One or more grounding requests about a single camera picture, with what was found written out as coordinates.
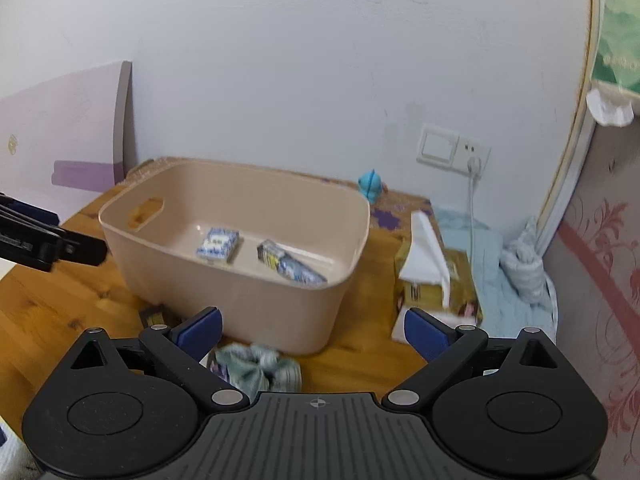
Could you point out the gold tissue box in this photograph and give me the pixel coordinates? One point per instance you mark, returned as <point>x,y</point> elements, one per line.
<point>434,279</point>

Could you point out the blue white porcelain-pattern box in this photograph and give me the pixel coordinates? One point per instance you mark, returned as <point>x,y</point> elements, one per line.
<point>218,245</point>

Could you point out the lilac headboard panel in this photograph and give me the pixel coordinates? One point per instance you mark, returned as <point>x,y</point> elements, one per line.
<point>62,141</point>

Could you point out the light blue blanket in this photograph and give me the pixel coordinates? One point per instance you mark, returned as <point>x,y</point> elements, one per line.
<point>512,286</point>

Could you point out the green plaid scrunchie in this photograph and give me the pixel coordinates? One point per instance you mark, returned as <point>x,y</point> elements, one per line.
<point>255,369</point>

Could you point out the beige plastic storage bin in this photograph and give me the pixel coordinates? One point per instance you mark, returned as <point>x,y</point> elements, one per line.
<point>154,227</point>

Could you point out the black box gold character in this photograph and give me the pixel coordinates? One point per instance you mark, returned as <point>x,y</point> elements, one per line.
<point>157,315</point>

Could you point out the blue toy figurine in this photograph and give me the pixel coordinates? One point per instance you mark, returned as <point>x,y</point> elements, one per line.
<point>371,186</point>

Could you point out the green hanging tissue pack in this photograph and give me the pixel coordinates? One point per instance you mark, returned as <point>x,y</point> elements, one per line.
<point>613,100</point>

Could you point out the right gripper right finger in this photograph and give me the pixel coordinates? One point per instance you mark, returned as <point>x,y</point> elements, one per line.
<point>447,351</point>

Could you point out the dark toothpaste box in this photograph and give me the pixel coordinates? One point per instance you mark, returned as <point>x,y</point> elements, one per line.
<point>281,261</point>

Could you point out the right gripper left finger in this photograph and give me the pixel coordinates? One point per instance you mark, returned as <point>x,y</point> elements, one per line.
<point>176,354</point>

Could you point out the floral purple cloth mat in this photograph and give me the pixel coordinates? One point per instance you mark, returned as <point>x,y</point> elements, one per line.
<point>392,212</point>

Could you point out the white wall switch socket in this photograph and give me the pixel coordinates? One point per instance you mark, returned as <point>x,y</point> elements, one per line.
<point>447,150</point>

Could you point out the small purple card box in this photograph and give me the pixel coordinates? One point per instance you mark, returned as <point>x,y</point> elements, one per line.
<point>217,362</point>

